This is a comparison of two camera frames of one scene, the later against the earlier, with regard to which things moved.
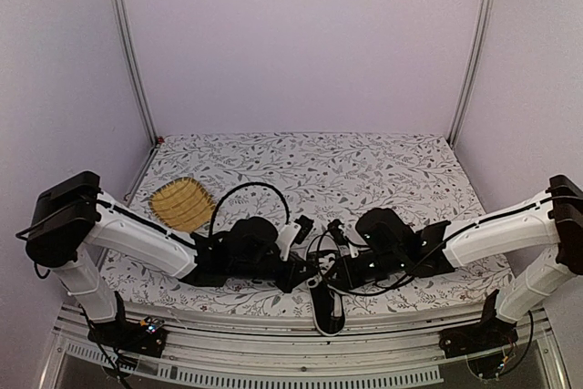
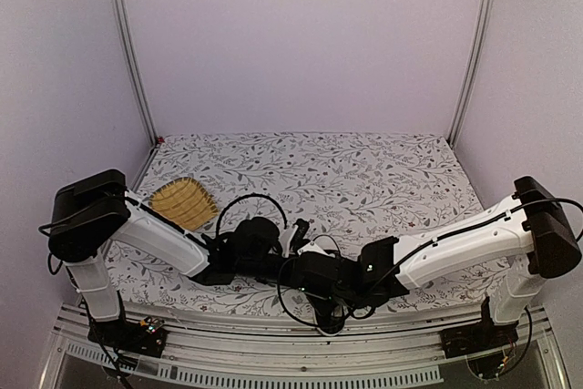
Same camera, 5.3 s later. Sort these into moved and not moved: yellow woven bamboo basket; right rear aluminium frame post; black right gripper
Moved: black right gripper
Not moved: yellow woven bamboo basket; right rear aluminium frame post
